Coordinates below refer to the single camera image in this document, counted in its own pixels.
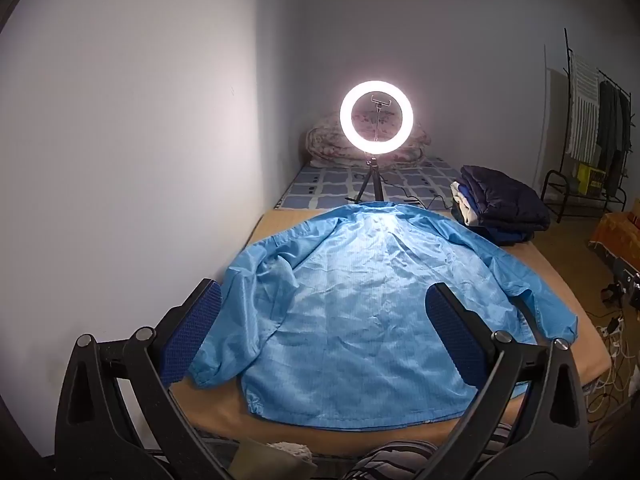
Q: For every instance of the yellow box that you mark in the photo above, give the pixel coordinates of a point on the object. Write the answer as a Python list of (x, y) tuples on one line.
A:
[(590, 177)]

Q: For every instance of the orange patterned box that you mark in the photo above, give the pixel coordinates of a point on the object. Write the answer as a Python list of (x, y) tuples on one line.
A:
[(615, 235)]

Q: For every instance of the person's striped pants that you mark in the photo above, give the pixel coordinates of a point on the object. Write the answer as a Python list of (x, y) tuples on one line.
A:
[(400, 455)]

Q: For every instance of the stack of folded dark clothes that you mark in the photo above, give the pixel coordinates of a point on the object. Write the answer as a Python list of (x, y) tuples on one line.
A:
[(505, 195)]

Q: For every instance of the blue folded garment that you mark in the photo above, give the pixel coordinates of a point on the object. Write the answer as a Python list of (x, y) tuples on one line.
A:
[(505, 237)]

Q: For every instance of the white striped towel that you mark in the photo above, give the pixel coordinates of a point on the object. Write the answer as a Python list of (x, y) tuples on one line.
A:
[(582, 110)]

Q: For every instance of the light blue jacket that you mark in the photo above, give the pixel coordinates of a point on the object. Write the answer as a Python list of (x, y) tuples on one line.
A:
[(350, 310)]

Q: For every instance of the black phone holder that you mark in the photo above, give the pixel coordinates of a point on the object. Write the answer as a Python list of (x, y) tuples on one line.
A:
[(381, 102)]

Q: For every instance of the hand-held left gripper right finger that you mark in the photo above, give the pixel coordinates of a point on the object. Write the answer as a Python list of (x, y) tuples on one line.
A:
[(455, 335)]

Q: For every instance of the black clothes rack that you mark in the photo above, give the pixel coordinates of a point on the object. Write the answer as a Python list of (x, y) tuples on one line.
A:
[(550, 180)]

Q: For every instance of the black tripod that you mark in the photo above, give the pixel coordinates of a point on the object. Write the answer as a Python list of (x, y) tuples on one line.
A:
[(372, 170)]

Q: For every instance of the olive green cloth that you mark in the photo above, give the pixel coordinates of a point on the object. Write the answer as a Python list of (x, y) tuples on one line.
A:
[(255, 462)]

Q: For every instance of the dark hanging clothes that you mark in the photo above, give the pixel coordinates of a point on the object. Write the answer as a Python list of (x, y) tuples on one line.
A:
[(612, 130)]

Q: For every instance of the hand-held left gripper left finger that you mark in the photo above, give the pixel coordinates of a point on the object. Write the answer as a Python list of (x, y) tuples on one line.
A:
[(192, 330)]

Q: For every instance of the white folded garment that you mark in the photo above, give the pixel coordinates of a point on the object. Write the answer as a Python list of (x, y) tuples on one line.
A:
[(462, 207)]

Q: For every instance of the floral quilt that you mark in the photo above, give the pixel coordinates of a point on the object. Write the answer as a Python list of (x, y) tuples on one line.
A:
[(325, 145)]

